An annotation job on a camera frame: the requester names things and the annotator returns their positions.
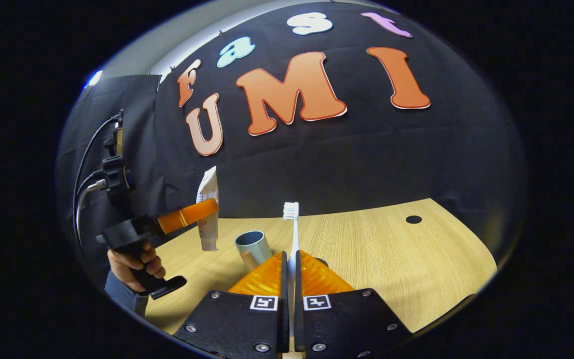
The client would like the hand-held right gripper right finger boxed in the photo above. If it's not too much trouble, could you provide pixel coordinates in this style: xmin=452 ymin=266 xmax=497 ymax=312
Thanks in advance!
xmin=294 ymin=249 xmax=413 ymax=359

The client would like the black backdrop cloth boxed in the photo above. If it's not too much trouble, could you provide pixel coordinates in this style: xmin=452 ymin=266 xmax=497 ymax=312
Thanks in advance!
xmin=57 ymin=0 xmax=527 ymax=280

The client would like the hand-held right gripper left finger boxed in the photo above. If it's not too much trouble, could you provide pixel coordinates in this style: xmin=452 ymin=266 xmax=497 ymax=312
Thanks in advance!
xmin=173 ymin=251 xmax=291 ymax=359

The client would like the white toothbrush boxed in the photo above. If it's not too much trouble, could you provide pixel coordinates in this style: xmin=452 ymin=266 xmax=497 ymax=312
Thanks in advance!
xmin=283 ymin=202 xmax=300 ymax=340

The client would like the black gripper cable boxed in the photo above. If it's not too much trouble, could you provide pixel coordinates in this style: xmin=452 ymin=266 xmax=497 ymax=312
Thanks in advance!
xmin=73 ymin=114 xmax=124 ymax=210

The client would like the wooden desktop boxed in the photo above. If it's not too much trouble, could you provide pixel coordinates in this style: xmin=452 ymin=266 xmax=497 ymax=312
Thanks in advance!
xmin=145 ymin=198 xmax=498 ymax=359

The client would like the blue cup with wooden handle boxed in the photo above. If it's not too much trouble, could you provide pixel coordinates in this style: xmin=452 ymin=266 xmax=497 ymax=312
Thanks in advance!
xmin=235 ymin=231 xmax=274 ymax=272

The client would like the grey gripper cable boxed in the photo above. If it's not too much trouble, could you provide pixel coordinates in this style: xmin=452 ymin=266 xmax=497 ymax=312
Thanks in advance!
xmin=75 ymin=179 xmax=107 ymax=250

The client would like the white toothpaste tube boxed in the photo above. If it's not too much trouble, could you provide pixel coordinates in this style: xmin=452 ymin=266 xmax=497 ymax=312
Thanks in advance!
xmin=196 ymin=166 xmax=220 ymax=251

